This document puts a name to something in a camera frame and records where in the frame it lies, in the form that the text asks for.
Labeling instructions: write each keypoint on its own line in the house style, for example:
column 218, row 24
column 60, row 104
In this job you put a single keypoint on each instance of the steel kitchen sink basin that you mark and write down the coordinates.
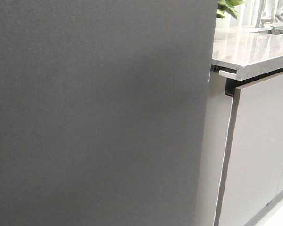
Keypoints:
column 274, row 30

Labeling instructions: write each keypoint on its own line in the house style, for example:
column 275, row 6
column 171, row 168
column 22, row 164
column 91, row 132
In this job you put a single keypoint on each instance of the dark grey fridge door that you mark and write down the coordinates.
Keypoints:
column 102, row 107

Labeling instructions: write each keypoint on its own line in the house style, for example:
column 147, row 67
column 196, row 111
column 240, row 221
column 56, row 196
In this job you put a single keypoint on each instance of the grey kitchen counter cabinet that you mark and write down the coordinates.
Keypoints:
column 241, row 169

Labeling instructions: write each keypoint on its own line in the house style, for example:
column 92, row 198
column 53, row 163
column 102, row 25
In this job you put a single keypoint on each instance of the steel sink faucet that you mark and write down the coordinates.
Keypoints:
column 262, row 19

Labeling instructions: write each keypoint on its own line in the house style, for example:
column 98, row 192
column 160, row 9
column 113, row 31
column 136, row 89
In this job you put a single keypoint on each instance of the green potted plant white pot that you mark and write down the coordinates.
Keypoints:
column 230, row 13

